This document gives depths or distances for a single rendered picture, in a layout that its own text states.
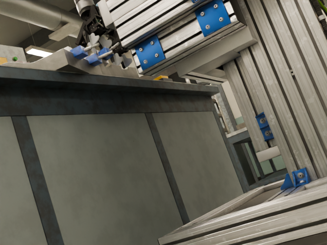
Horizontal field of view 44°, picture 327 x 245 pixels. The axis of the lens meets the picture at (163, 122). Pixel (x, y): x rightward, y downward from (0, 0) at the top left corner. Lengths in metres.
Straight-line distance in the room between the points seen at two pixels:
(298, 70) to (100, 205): 0.72
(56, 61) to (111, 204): 0.48
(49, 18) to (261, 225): 6.29
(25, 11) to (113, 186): 5.49
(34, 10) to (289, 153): 5.85
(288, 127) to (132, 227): 0.59
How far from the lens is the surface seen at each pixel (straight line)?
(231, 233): 1.06
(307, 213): 1.00
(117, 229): 1.33
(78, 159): 1.29
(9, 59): 2.58
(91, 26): 1.71
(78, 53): 1.35
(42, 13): 6.91
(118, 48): 1.96
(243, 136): 5.12
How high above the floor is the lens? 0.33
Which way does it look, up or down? 10 degrees up
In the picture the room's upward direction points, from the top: 20 degrees counter-clockwise
